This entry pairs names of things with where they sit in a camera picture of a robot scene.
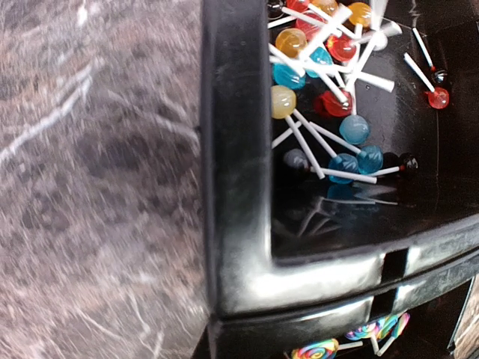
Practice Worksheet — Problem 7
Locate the black three-compartment candy tray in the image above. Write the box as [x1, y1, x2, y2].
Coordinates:
[195, 1, 478, 358]

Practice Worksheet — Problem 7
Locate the stick candies pile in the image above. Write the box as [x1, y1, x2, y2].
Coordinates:
[267, 0, 450, 186]

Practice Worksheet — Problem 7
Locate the swirl lollipops pile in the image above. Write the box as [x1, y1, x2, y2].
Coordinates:
[284, 312, 410, 359]

